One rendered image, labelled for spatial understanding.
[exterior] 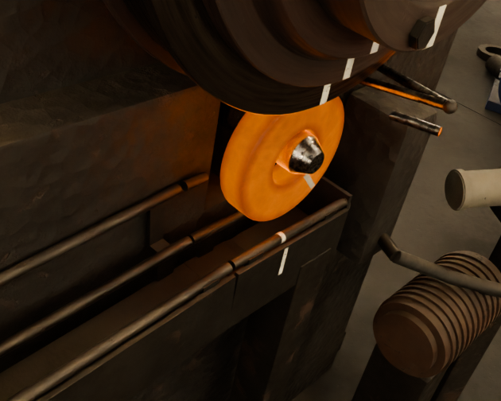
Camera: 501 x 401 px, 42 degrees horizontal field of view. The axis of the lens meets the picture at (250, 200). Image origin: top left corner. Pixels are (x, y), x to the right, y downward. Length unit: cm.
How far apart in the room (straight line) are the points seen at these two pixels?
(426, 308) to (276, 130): 45
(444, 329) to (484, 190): 20
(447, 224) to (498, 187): 113
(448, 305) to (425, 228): 107
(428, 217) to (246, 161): 153
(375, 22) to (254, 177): 22
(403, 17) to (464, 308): 60
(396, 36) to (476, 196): 51
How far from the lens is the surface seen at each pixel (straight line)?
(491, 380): 170
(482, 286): 101
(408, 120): 66
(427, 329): 97
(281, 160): 65
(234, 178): 62
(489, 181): 98
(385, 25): 47
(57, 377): 59
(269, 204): 67
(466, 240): 208
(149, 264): 68
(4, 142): 54
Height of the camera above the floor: 117
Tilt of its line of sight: 37 degrees down
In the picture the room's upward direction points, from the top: 12 degrees clockwise
